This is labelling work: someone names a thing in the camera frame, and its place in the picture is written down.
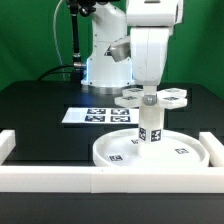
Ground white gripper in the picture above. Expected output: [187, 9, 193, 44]
[130, 27, 169, 105]

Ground white cross table base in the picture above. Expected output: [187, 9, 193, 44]
[115, 88, 187, 109]

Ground white round table top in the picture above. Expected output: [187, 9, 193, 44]
[93, 128, 209, 168]

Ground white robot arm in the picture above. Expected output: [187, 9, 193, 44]
[81, 0, 184, 105]

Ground white marker sheet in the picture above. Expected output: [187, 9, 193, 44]
[62, 107, 139, 124]

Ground white fence right bar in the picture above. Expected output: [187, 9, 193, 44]
[199, 132, 224, 167]

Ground white fence bar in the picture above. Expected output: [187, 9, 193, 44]
[0, 166, 224, 193]
[199, 132, 224, 167]
[0, 130, 16, 166]

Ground white fence front bar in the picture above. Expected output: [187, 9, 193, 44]
[0, 166, 224, 193]

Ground white fence left bar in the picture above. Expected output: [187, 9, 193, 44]
[0, 130, 16, 166]

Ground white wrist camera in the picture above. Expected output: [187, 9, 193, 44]
[109, 36, 131, 62]

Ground black cable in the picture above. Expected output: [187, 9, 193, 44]
[35, 64, 84, 82]

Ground black camera pole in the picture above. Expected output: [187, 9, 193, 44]
[66, 0, 96, 68]

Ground grey cable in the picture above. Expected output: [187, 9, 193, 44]
[52, 0, 68, 81]

